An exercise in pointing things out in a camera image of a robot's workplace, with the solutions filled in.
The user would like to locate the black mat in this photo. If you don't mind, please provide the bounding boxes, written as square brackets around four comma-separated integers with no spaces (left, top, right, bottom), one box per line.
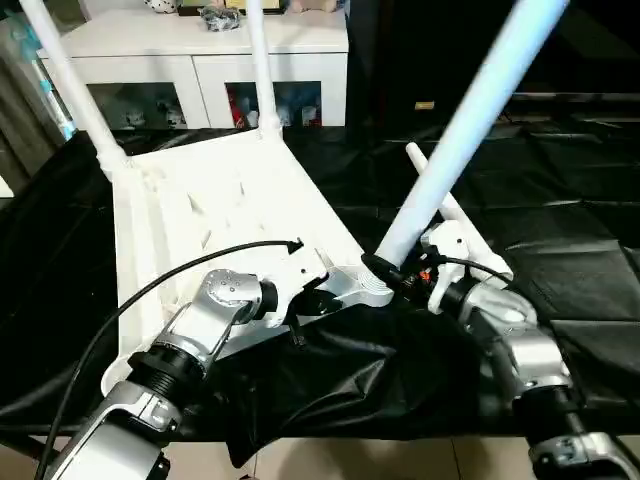
[0,124,640,469]

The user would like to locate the red bottle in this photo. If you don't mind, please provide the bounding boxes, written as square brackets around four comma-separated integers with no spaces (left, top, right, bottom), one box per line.
[228,89,251,129]

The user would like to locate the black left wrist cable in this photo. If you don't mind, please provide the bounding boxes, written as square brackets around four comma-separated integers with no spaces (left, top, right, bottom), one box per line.
[37,237,305,480]

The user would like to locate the white plastic table top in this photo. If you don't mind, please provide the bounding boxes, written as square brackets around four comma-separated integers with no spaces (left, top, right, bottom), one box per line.
[98,125,397,397]

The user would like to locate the dark ornament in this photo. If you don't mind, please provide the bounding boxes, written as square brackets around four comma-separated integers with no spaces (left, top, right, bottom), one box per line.
[198,4,244,34]

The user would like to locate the white sideboard cabinet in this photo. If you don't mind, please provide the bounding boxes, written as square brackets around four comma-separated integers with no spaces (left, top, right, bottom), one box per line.
[38,7,350,132]

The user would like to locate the grey brown curtain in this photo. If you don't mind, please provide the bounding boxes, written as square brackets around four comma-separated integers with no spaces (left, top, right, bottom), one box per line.
[0,29,71,196]

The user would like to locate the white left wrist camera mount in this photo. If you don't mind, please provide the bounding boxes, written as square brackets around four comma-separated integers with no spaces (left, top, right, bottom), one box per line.
[263,243,332,331]

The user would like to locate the dark metal bar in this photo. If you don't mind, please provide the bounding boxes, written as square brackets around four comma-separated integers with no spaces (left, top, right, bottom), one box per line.
[509,90,640,106]

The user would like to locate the white plastic table leg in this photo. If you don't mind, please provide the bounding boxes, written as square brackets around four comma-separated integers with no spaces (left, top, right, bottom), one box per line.
[373,0,572,272]
[16,0,132,177]
[243,0,287,142]
[405,141,516,292]

